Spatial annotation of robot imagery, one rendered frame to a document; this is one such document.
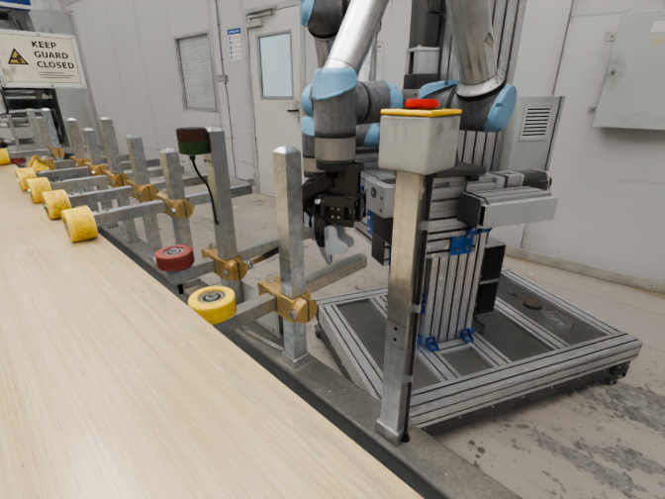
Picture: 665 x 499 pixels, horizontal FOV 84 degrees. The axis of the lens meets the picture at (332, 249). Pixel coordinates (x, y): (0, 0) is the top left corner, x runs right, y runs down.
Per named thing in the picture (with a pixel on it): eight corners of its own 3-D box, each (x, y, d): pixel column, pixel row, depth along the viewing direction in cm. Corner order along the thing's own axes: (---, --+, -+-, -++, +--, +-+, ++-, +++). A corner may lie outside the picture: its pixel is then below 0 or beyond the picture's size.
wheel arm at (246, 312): (357, 266, 97) (357, 250, 96) (367, 270, 95) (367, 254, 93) (203, 338, 69) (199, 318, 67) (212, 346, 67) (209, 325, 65)
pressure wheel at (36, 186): (44, 171, 125) (51, 187, 122) (47, 189, 130) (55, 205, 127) (22, 174, 121) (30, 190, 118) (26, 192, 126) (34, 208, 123)
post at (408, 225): (390, 415, 67) (411, 163, 50) (414, 431, 64) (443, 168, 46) (375, 430, 64) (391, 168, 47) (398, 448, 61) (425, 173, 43)
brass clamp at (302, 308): (279, 293, 84) (277, 273, 82) (320, 317, 76) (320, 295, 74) (256, 303, 80) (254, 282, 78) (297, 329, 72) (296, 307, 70)
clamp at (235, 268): (221, 260, 100) (218, 244, 98) (248, 277, 91) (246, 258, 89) (201, 267, 96) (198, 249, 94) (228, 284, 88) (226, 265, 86)
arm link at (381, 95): (365, 81, 78) (326, 80, 71) (409, 79, 70) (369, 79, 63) (364, 121, 81) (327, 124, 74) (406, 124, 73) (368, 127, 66)
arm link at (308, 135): (330, 115, 107) (327, 117, 99) (331, 153, 111) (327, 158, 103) (303, 115, 108) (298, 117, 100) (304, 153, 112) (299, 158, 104)
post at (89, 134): (118, 239, 167) (91, 127, 148) (121, 241, 165) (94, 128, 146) (110, 241, 165) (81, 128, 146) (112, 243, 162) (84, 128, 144)
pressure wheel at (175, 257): (189, 281, 94) (182, 240, 90) (205, 292, 89) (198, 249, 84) (157, 293, 89) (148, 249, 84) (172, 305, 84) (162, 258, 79)
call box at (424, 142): (408, 166, 52) (413, 107, 49) (454, 173, 47) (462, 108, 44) (376, 173, 47) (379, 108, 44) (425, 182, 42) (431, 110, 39)
